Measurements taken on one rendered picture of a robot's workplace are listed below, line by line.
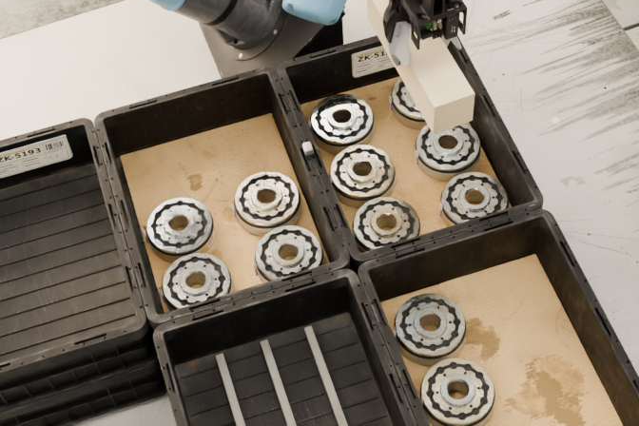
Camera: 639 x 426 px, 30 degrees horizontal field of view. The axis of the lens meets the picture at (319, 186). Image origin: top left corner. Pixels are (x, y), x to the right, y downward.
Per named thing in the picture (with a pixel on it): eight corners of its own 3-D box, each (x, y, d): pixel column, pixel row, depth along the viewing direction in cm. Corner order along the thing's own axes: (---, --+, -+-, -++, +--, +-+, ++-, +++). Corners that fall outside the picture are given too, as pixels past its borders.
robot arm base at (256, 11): (213, 12, 220) (172, -5, 213) (262, -49, 214) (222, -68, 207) (242, 67, 211) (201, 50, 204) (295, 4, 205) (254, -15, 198)
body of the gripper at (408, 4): (415, 54, 160) (416, -9, 151) (390, 10, 165) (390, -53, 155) (467, 37, 162) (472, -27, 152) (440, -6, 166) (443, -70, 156)
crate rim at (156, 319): (94, 124, 190) (91, 114, 188) (274, 73, 194) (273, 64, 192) (152, 335, 168) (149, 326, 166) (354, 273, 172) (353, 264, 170)
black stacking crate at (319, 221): (107, 159, 198) (93, 117, 188) (278, 110, 202) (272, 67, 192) (164, 364, 176) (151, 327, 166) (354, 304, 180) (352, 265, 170)
